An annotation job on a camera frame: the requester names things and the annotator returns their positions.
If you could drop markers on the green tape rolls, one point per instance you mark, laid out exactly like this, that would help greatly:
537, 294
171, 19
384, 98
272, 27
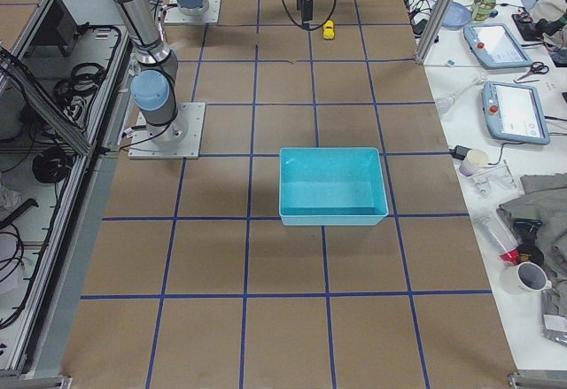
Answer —
481, 9

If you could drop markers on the white mug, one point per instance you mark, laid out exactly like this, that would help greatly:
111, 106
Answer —
524, 278

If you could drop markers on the grey cloth pile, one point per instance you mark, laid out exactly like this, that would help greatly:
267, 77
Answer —
538, 219

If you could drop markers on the yellow toy beetle car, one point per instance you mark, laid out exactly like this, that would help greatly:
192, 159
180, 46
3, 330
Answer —
328, 30

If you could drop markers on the teach pendant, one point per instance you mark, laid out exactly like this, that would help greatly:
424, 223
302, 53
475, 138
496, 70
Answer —
514, 113
495, 47

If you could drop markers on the light blue plate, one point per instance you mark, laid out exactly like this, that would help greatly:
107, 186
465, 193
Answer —
456, 17

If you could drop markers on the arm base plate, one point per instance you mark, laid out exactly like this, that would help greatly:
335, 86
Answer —
207, 13
181, 140

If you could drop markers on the cream paper cup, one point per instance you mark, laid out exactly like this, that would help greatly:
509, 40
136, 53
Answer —
473, 161

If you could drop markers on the black scissors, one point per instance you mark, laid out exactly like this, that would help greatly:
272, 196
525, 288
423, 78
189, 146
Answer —
537, 67

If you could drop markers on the turquoise plastic bin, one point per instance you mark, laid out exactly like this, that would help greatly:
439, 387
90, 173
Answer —
331, 186

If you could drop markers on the aluminium frame post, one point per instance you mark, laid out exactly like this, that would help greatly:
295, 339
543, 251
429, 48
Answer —
431, 30

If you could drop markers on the light bulb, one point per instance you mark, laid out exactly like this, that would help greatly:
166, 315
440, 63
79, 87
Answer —
444, 104

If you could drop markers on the teach pendant near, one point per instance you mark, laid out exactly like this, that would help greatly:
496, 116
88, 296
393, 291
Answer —
514, 113

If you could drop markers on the teach pendant far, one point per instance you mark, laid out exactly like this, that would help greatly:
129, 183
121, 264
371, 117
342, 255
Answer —
495, 47

